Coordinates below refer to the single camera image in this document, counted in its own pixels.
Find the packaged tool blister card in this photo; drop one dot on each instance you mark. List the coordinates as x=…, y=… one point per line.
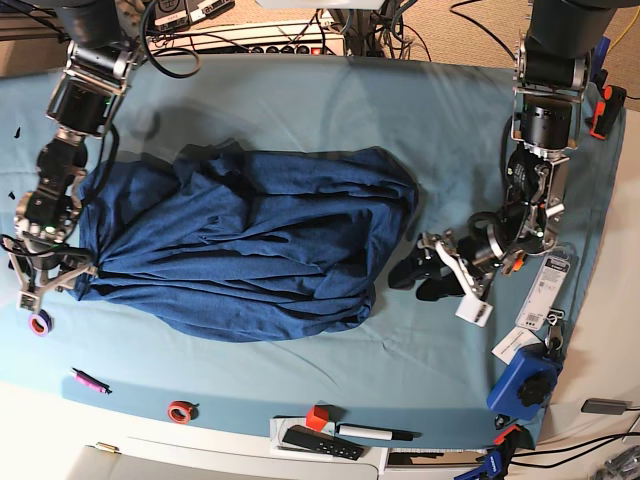
x=545, y=288

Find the blue black clamp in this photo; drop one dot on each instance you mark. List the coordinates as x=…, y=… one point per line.
x=598, y=57

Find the white black marker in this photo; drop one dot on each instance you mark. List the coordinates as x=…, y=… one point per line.
x=374, y=433

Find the blue orange bottom clamp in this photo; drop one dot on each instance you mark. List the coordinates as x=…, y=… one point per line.
x=496, y=462

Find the white paper tag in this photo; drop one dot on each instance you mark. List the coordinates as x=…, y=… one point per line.
x=514, y=341

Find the black remote control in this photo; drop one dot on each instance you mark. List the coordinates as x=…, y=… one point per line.
x=321, y=443

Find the orange black clamp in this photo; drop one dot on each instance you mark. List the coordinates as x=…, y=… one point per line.
x=606, y=111

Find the red tape roll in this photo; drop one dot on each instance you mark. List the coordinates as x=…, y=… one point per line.
x=182, y=412

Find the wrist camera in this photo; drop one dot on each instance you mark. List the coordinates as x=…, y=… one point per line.
x=474, y=310
x=29, y=301

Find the grey adapter box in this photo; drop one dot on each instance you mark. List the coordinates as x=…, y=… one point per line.
x=604, y=406

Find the power strip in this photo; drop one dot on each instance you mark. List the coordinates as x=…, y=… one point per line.
x=307, y=37

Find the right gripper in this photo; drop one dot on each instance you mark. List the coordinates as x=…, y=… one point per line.
x=54, y=267

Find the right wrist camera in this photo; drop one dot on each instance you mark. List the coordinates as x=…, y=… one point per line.
x=29, y=301

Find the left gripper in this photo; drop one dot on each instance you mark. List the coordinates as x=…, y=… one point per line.
x=481, y=254

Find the metal keys carabiner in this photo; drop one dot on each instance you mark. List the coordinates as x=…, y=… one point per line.
x=554, y=338

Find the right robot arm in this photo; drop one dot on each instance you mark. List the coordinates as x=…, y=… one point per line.
x=75, y=166

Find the purple tape roll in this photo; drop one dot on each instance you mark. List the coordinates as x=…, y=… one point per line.
x=40, y=323

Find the blue t-shirt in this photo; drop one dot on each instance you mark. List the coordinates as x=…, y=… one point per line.
x=244, y=246

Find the blue box with knob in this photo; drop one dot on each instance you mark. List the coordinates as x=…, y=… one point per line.
x=527, y=382

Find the pink marker pen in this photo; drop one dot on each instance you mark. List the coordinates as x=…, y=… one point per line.
x=90, y=382

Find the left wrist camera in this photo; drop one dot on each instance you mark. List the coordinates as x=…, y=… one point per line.
x=474, y=310

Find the red cube block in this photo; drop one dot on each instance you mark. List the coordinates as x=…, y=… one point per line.
x=317, y=418

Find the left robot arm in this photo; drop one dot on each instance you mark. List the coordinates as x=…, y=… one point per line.
x=553, y=67

